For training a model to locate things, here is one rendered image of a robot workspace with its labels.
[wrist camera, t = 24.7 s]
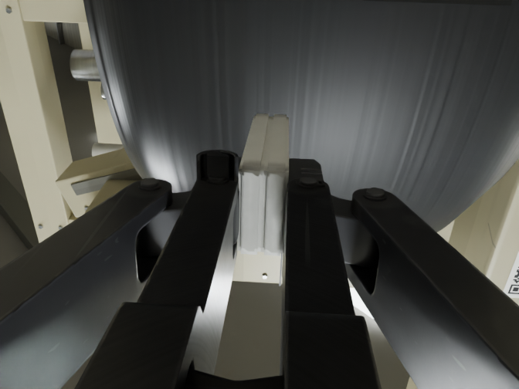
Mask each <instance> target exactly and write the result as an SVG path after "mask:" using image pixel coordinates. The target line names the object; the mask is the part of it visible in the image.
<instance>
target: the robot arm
mask: <svg viewBox="0 0 519 389"><path fill-rule="evenodd" d="M196 170H197V181H196V182H195V185H194V187H193V189H192V190H191V191H185V192H177V193H172V186H171V183H169V182H168V181H164V180H161V179H155V178H144V179H143V180H140V181H135V182H134V183H132V184H129V185H128V186H127V187H125V188H123V189H122V190H120V191H119V192H117V193H116V194H114V195H113V196H111V197H110V198H108V199H107V200H105V201H103V202H102V203H100V204H99V205H98V206H96V207H94V208H92V209H91V210H89V211H88V212H87V213H85V214H84V215H82V216H80V217H79V218H77V219H76V220H74V221H73V222H71V223H69V224H68V225H67V226H65V227H63V228H61V229H60V230H59V231H58V232H56V233H54V234H53V235H51V236H50V237H48V238H46V239H45V240H43V241H42V242H40V243H39V244H38V245H35V246H34V247H32V248H31V249H30V250H28V251H27V252H25V253H23V254H22V255H20V256H19V257H17V258H16V259H14V260H12V261H11V262H10V263H8V264H7V265H5V266H3V267H1V268H0V389H61V388H62V387H63V386H64V385H65V383H66V382H67V381H68V380H69V379H70V378H71V377H72V376H73V375H74V374H75V373H76V372H77V371H78V370H79V369H80V367H81V366H82V365H83V364H84V363H85V362H86V361H87V359H88V358H89V357H90V356H91V355H92V354H93V356H92V357H91V359H90V361H89V363H88V364H87V366H86V368H85V370H84V372H83V374H82V376H81V378H80V379H79V381H78V383H77V385H76V386H75V388H74V389H382V387H381V383H380V380H379V376H378V370H377V367H376V363H375V357H374V354H373V349H372V346H371V341H370V336H369V333H368V327H367V323H366V321H365V317H364V316H356V315H355V312H354V305H353V301H352V297H351V290H350V286H349V282H348V280H349V281H350V282H351V284H352V285H353V287H354V289H355V290H356V292H357V294H358V295H359V296H360V298H361V300H362V302H363V303H364V304H365V306H366V307H367V309H368V311H369V313H370V314H371V316H372V317H373V319H374V320H375V322H376V323H377V325H378V327H379V328H380V330H381V331H382V333H383V334H384V336H385V338H386V340H387V341H388V342H389V344H390V346H391V347H392V349H393V350H394V351H395V354H396V355H397V357H398V358H399V359H400V361H401V363H402V365H403V366H404V368H405V369H406V371H407V372H408V374H409V376H410V377H411V378H412V380H413V382H414V384H415V385H416V386H417V388H418V389H519V305H517V304H516V303H515V302H514V301H513V300H512V299H511V298H510V297H509V296H508V295H507V294H506V293H504V292H503V291H502V290H501V289H500V288H499V287H498V286H496V285H495V284H494V283H493V282H492V281H491V280H489V279H488V278H487V277H486V276H485V275H484V274H483V273H482V272H481V271H480V270H479V269H478V268H476V267H475V266H474V265H473V264H472V263H471V262H469V261H468V260H467V259H466V258H465V257H464V256H463V255H461V254H460V253H459V252H458V251H457V250H456V249H455V248H454V247H452V246H451V244H449V243H448V242H447V241H446V240H445V239H444V238H443V237H442V236H440V235H439V234H438V233H437V232H436V231H435V230H433V229H432V228H431V227H430V226H429V225H428V224H426V223H425V222H424V221H423V220H422V219H421V218H420V217H419V216H418V215H417V214H416V213H415V212H414V211H412V210H411V209H410V208H409V207H408V206H407V205H405V204H404V203H403V202H402V201H401V200H400V199H398V198H397V197H396V196H395V195H393V194H392V193H390V192H387V191H384V190H383V189H381V188H364V189H359V190H357V191H355V192H354V193H353V195H352V201H350V200H346V199H342V198H337V197H335V196H333V195H331V192H330V188H329V185H328V184H327V183H326V182H324V179H323V175H322V170H321V164H319V163H318V162H317V161H315V160H314V159H298V158H289V117H287V115H285V114H274V117H269V114H267V113H257V114H256V116H254V117H253V122H252V125H251V128H250V130H249V135H248V138H247V141H246V146H245V149H244V151H243V156H242V157H238V154H236V153H234V152H232V151H224V150H210V151H203V152H200V153H198V154H197V155H196ZM237 239H238V241H237ZM237 251H240V252H241V254H249V255H257V252H264V255H276V256H280V253H283V267H282V303H281V331H280V376H274V377H263V378H257V379H251V380H244V381H233V380H230V379H226V378H223V377H218V376H215V375H214V372H215V365H216V361H217V356H218V352H219V344H220V340H221V335H222V328H223V324H224V320H225V316H226V308H227V304H228V300H229V292H230V288H231V284H232V277H233V273H234V268H235V264H236V256H237Z"/></svg>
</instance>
